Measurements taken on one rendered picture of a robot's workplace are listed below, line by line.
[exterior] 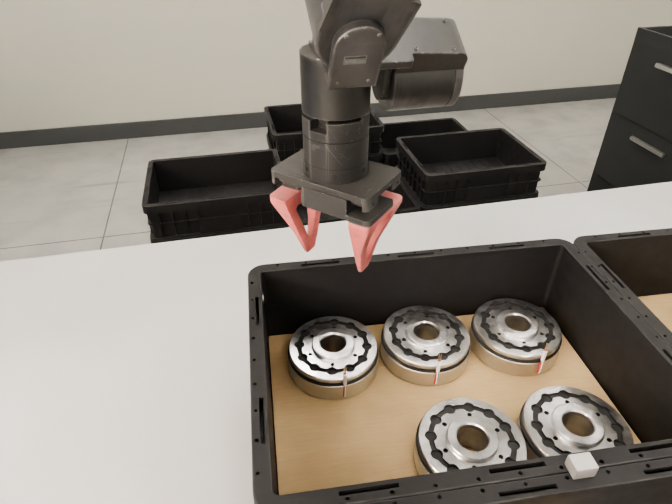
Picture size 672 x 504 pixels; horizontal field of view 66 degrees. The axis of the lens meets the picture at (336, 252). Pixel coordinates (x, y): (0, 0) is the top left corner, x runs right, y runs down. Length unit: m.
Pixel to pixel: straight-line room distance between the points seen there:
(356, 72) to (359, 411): 0.36
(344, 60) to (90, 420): 0.61
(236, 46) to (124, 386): 2.75
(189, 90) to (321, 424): 3.01
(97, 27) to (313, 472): 3.07
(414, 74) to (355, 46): 0.08
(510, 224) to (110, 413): 0.84
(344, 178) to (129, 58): 3.01
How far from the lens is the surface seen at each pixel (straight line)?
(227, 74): 3.41
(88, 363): 0.89
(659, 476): 0.49
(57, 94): 3.55
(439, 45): 0.43
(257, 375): 0.49
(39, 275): 1.11
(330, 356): 0.59
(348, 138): 0.43
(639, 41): 2.16
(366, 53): 0.37
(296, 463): 0.55
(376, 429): 0.57
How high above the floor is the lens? 1.29
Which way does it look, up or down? 35 degrees down
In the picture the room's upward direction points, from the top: straight up
